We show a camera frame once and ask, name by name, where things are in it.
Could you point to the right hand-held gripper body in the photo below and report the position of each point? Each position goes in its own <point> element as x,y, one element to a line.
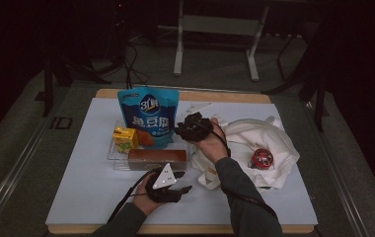
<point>198,128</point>

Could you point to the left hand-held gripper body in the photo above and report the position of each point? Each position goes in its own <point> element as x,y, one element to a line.
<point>164,192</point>

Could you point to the brown carton box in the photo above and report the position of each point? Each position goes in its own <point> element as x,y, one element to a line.
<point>157,158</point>

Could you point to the blue snack pouch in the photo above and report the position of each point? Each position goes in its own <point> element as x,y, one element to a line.
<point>149,112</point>

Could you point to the yellow drink carton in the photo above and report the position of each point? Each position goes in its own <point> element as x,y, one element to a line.
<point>125,140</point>

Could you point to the clear plastic container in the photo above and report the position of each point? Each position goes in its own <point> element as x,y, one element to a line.
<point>118,158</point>

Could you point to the white canvas tote bag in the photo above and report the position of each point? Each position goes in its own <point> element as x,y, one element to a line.
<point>267,135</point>

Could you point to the person's left hand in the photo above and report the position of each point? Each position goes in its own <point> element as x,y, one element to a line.
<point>144,202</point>

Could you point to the person's right hand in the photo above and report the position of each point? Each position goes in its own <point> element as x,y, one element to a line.
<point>213,146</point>

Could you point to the red round can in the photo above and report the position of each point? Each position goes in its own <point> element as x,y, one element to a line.
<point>262,158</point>

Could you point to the white table mat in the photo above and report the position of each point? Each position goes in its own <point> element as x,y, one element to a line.
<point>90,184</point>

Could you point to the black metal stand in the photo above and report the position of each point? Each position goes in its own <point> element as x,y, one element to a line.
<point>302,75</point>

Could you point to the black tripod stand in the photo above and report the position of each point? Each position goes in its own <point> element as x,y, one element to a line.
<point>63,70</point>

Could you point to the white metal stand frame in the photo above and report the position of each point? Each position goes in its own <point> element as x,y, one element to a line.
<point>218,24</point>

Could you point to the metal floor rail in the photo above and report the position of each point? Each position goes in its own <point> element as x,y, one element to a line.
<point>346,197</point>
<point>11,179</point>

